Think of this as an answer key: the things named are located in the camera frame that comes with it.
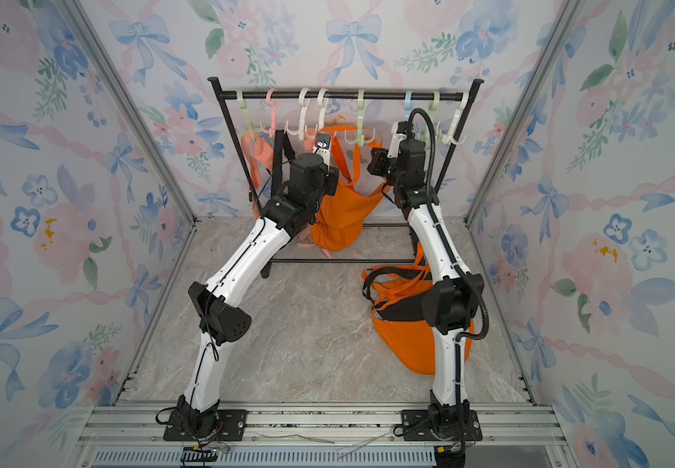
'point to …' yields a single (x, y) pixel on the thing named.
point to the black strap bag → (408, 307)
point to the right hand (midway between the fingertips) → (373, 147)
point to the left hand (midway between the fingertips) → (326, 160)
